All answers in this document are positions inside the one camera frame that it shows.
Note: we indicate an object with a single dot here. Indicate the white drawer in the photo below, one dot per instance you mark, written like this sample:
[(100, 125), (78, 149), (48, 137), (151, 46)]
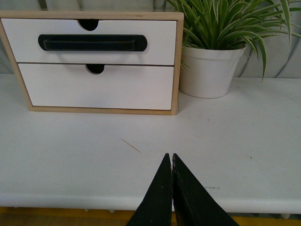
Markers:
[(117, 86), (23, 36)]

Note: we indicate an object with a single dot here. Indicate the right green spider plant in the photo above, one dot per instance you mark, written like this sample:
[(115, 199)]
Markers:
[(235, 24)]

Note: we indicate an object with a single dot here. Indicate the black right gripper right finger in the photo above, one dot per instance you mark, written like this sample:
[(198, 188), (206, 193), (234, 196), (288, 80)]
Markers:
[(193, 205)]

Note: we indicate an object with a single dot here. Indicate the right white plant pot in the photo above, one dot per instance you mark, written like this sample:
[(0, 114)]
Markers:
[(208, 73)]

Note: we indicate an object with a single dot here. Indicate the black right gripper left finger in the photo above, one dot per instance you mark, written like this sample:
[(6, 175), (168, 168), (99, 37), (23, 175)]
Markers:
[(156, 206)]

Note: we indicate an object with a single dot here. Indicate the black drawer handle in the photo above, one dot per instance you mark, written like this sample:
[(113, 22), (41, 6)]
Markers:
[(98, 42)]

